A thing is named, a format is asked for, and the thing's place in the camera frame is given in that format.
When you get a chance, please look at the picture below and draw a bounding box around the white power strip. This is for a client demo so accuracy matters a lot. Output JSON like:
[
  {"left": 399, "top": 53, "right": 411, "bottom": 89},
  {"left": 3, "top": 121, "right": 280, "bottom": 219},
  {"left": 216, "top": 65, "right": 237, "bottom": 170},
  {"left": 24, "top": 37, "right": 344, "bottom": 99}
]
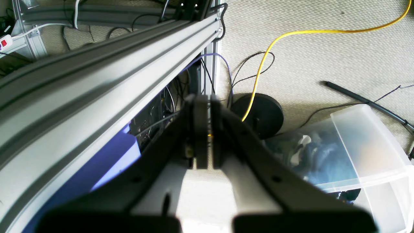
[{"left": 0, "top": 34, "right": 13, "bottom": 51}]

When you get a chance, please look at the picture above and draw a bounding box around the yellow cable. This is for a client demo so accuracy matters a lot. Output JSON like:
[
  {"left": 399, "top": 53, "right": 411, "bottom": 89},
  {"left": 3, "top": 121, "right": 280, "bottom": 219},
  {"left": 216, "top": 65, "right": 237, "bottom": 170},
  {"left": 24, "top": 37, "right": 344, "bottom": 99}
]
[{"left": 241, "top": 0, "right": 413, "bottom": 122}]

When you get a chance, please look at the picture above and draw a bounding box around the white cable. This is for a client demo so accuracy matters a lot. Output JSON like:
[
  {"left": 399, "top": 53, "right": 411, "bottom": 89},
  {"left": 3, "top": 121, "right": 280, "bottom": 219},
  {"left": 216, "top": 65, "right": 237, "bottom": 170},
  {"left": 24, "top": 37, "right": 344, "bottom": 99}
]
[{"left": 11, "top": 0, "right": 81, "bottom": 38}]

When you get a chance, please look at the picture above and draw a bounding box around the black rod on floor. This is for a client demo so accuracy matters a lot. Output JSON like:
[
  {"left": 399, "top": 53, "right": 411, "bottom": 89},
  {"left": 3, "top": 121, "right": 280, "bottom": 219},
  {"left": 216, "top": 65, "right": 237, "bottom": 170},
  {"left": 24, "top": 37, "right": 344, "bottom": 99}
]
[{"left": 322, "top": 81, "right": 414, "bottom": 133}]

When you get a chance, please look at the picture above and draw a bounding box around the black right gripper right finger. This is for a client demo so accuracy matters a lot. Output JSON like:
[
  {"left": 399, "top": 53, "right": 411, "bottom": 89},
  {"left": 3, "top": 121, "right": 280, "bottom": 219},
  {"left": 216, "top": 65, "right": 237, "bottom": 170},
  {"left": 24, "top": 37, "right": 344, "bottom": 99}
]
[{"left": 210, "top": 96, "right": 378, "bottom": 233}]

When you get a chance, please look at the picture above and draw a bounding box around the translucent plastic storage bin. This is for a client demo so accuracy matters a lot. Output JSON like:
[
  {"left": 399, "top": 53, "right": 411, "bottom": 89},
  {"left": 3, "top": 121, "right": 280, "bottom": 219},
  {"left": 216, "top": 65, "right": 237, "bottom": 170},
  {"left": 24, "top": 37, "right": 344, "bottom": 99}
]
[{"left": 265, "top": 105, "right": 413, "bottom": 233}]

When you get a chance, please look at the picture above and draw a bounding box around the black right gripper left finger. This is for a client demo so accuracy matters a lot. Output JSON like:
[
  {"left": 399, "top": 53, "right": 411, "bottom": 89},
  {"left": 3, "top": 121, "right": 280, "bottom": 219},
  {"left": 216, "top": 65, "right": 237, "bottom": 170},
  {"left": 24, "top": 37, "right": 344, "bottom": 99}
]
[{"left": 36, "top": 94, "right": 209, "bottom": 233}]

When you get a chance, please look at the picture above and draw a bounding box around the black round stand base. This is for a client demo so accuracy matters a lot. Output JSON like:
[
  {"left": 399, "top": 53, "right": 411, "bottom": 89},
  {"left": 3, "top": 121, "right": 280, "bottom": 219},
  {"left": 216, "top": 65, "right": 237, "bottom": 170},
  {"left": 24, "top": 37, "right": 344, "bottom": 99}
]
[{"left": 230, "top": 93, "right": 284, "bottom": 140}]

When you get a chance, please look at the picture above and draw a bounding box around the aluminium frame rail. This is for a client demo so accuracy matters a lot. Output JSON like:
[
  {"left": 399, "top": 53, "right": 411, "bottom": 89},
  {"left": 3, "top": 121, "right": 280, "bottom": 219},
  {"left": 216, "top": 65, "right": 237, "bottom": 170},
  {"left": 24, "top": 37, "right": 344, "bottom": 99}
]
[{"left": 0, "top": 14, "right": 220, "bottom": 233}]

